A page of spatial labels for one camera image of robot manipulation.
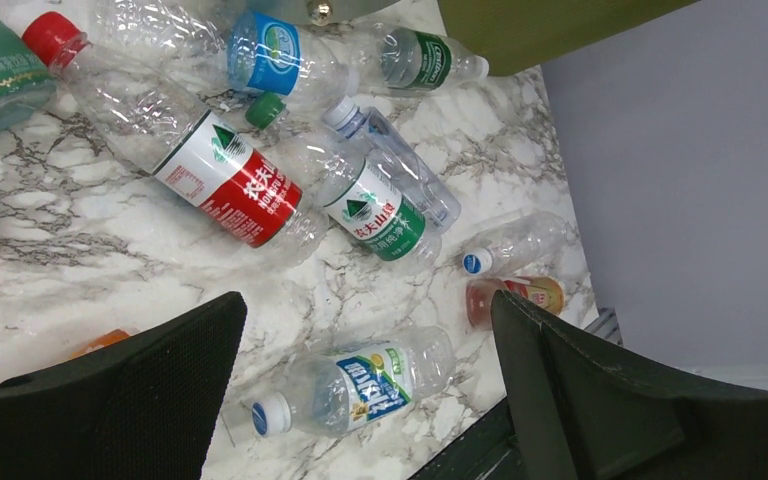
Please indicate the blue lemon label bottle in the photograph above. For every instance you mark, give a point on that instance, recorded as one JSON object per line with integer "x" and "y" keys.
{"x": 335, "y": 391}

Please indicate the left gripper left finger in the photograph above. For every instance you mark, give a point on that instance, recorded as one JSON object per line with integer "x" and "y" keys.
{"x": 143, "y": 408}

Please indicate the green plastic waste bin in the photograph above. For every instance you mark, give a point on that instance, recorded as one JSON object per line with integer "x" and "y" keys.
{"x": 515, "y": 35}

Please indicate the red gold label bottle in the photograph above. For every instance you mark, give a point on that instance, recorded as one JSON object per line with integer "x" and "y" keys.
{"x": 541, "y": 290}

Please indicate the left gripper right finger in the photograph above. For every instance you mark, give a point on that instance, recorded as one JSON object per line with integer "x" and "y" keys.
{"x": 585, "y": 408}

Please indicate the red label Nongfu bottle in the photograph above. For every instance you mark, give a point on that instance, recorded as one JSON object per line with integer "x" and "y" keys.
{"x": 168, "y": 132}

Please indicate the orange label bottle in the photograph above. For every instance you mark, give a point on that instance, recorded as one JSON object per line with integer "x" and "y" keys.
{"x": 101, "y": 342}

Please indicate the blue label clear bottle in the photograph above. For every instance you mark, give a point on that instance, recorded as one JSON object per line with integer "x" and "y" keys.
{"x": 241, "y": 49}

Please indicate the clear unlabelled bottle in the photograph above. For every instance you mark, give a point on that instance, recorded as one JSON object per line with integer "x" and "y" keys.
{"x": 515, "y": 244}

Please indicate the clear blue tinted bottle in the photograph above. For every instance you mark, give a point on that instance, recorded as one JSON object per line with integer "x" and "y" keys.
{"x": 372, "y": 133}

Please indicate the dark green label bottle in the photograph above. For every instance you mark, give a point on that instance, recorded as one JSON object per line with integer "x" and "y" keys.
{"x": 403, "y": 62}

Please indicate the green label Nongfu bottle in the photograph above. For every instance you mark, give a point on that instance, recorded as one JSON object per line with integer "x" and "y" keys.
{"x": 347, "y": 184}

